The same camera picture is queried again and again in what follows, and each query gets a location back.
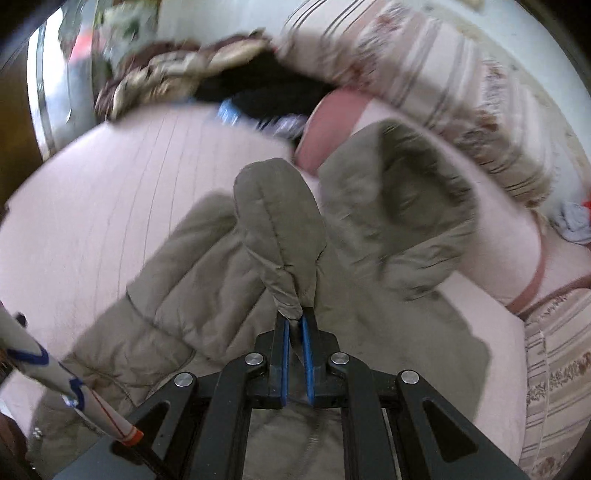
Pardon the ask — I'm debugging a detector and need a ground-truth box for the striped floral sheet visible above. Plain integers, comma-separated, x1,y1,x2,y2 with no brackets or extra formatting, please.
516,285,591,480

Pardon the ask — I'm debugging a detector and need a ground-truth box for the brown floral blanket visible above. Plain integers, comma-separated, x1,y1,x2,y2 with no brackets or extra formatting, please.
95,28,278,121

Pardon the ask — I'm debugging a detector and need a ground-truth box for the black cloth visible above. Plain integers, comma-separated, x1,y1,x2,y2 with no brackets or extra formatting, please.
191,48,335,132

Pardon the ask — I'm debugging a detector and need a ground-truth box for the pink pillow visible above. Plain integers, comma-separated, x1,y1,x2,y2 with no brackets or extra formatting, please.
293,88,377,178

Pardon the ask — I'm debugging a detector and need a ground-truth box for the olive padded jacket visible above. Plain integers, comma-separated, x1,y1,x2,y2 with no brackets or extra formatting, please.
25,119,492,480

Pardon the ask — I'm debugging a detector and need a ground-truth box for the green patterned cloth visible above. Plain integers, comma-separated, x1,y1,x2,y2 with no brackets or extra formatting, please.
95,0,160,63

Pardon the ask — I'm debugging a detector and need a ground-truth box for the blue packet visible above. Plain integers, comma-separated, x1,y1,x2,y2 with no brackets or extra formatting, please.
216,98,245,127

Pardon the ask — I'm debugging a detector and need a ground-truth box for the grey cloth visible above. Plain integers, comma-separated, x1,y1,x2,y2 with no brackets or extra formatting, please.
551,200,591,244

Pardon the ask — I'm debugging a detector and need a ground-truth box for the striped floral pillow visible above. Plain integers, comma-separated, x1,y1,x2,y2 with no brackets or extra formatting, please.
271,0,561,210

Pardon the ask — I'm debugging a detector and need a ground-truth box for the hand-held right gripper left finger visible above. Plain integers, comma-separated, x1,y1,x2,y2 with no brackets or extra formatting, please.
110,314,291,480

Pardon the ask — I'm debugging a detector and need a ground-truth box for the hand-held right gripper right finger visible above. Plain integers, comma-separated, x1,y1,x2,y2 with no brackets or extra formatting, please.
299,308,530,480

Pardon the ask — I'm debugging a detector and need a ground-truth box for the pink bed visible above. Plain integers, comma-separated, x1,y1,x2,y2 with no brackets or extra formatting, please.
0,104,548,480

